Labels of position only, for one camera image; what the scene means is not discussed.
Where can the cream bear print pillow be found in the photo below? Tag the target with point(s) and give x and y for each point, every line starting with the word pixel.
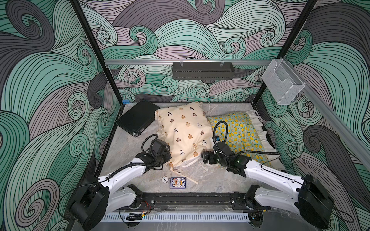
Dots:
pixel 186 130

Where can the white slotted cable duct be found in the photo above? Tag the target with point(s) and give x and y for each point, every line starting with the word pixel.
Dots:
pixel 181 217

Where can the black wall mounted tray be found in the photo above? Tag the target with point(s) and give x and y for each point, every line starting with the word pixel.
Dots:
pixel 207 72

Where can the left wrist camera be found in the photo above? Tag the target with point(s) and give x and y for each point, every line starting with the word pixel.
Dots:
pixel 158 147

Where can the yellow lemon print pillow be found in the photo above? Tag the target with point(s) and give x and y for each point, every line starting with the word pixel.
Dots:
pixel 245 132

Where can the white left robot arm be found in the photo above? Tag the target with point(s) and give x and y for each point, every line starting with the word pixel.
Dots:
pixel 96 197

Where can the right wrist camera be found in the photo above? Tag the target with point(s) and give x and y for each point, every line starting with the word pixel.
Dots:
pixel 223 148

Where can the black corner frame post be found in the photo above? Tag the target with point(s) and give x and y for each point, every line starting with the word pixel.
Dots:
pixel 298 25
pixel 89 34

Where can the black corner frame post right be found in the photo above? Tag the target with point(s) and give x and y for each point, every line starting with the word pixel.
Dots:
pixel 298 25

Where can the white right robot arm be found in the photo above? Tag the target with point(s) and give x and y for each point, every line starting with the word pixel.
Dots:
pixel 305 196

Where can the aluminium rail right wall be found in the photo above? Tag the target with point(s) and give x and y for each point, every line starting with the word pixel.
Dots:
pixel 318 91

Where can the aluminium rail wall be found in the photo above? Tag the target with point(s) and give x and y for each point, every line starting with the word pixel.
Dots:
pixel 318 91
pixel 171 61

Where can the black ribbed hard case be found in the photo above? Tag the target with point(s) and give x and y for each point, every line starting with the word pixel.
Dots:
pixel 138 118

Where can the clear acrylic wall holder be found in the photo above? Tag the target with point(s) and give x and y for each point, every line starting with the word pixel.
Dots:
pixel 282 80

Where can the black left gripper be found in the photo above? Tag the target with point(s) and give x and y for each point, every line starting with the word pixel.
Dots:
pixel 167 157

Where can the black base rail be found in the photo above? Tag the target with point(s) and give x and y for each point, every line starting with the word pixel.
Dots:
pixel 237 201

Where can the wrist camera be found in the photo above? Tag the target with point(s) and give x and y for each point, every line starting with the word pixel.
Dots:
pixel 158 147
pixel 223 148

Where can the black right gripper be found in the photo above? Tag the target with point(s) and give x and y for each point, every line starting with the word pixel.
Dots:
pixel 204 157

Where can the aluminium rail back wall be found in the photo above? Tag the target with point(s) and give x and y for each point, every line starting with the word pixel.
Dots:
pixel 171 61

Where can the playing card box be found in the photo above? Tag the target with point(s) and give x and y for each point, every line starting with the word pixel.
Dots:
pixel 178 183

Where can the small round white token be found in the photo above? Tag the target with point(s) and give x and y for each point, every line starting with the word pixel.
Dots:
pixel 165 179

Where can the black corner frame post left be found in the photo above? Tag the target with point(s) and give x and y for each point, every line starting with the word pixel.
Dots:
pixel 89 34

